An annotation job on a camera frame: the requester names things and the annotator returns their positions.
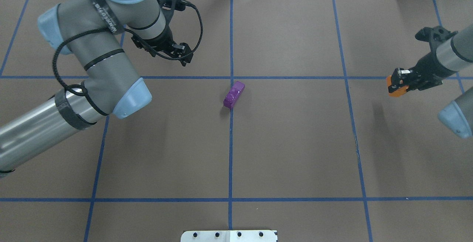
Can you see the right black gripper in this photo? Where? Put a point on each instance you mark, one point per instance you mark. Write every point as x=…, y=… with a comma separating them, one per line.
x=428, y=68

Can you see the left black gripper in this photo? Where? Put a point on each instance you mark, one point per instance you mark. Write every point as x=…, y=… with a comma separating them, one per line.
x=161, y=42

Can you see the orange trapezoid block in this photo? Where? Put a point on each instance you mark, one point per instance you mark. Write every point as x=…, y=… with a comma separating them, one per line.
x=392, y=85

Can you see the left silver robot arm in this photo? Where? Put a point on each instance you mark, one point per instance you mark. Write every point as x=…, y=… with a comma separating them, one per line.
x=96, y=76

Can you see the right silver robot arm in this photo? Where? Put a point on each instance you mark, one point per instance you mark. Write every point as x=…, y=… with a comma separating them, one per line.
x=450, y=52

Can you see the purple trapezoid block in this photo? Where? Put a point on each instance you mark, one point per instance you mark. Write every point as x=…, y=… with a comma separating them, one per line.
x=233, y=95

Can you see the brown paper mat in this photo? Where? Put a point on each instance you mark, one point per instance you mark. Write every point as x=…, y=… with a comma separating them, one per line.
x=313, y=148

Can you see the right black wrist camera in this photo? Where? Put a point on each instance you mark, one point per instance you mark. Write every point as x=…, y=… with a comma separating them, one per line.
x=435, y=36

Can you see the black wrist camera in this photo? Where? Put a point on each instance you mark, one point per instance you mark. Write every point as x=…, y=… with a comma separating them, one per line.
x=435, y=36
x=170, y=6

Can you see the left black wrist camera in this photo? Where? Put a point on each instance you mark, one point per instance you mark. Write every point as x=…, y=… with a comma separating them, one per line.
x=170, y=6

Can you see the white camera mast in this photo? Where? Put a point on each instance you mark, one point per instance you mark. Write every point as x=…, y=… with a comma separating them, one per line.
x=230, y=236

